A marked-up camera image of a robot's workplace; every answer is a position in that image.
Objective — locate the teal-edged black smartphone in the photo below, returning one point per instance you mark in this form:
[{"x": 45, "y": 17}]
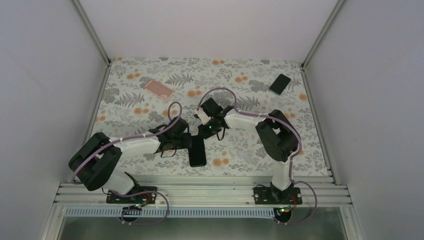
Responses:
[{"x": 279, "y": 84}]

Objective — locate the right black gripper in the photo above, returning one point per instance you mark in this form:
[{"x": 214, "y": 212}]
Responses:
[{"x": 206, "y": 134}]

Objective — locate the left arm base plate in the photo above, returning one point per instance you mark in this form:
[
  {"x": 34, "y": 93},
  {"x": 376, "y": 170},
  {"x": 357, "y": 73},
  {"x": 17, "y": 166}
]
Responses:
[{"x": 137, "y": 198}]

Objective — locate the floral patterned table mat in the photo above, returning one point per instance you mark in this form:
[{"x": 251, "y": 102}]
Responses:
[{"x": 213, "y": 96}]

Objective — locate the black phone case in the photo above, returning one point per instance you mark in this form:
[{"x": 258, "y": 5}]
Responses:
[{"x": 197, "y": 152}]

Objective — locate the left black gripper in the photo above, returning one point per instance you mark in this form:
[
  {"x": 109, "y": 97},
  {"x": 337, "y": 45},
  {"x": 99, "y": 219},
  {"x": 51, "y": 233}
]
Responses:
[{"x": 186, "y": 144}]

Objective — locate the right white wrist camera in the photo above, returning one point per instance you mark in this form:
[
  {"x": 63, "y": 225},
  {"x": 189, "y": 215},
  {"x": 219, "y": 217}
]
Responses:
[{"x": 202, "y": 116}]

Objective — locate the pink phone case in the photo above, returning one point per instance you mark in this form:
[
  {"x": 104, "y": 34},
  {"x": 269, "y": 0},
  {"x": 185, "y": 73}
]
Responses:
[{"x": 158, "y": 89}]

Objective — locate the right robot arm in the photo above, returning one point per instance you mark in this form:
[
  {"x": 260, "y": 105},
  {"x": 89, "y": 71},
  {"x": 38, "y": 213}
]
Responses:
[{"x": 278, "y": 137}]

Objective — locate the aluminium mounting rail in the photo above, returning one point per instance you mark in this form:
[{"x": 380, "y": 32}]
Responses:
[{"x": 194, "y": 196}]

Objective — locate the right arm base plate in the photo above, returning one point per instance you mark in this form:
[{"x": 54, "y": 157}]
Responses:
[{"x": 270, "y": 195}]

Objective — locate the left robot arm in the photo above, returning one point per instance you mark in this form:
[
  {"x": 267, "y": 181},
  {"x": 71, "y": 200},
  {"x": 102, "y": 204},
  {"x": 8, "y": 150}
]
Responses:
[{"x": 96, "y": 161}]

